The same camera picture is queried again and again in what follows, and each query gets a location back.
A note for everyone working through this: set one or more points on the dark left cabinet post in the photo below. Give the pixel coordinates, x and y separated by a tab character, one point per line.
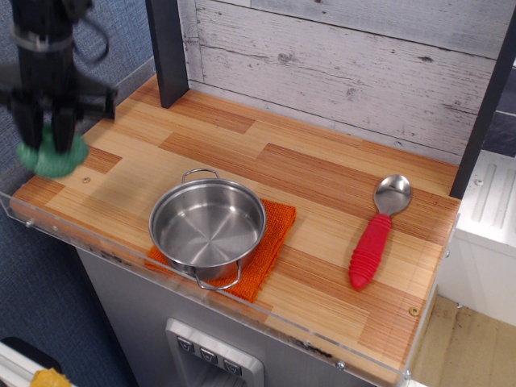
168	49

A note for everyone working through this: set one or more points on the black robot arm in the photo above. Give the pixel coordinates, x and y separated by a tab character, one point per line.
47	22

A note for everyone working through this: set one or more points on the orange woven cloth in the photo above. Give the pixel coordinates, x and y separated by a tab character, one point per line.
280	219

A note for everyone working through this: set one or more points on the yellow object at corner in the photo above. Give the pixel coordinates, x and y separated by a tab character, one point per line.
49	378

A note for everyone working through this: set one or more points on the dark right cabinet post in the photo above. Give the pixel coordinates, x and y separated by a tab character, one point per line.
493	93

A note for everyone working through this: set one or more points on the silver dispenser button panel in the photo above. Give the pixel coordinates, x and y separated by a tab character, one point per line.
203	360

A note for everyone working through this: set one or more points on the grey toy cabinet front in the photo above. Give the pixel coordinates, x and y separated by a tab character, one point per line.
138	304

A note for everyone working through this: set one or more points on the stainless steel pan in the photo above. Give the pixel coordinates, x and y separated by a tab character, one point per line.
208	228

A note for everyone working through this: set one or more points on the red handled metal spoon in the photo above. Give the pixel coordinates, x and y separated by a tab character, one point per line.
392	196

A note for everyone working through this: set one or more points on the white toy sink unit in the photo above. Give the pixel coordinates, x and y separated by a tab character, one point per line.
478	268

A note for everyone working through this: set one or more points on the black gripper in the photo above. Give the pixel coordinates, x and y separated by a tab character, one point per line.
46	80

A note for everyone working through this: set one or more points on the dark cabinet post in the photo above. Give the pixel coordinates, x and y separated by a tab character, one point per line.
493	93
168	49

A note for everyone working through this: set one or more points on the green toy broccoli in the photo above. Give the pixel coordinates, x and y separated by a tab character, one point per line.
47	161

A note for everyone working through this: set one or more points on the clear acrylic edge guard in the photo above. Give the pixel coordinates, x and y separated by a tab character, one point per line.
329	177

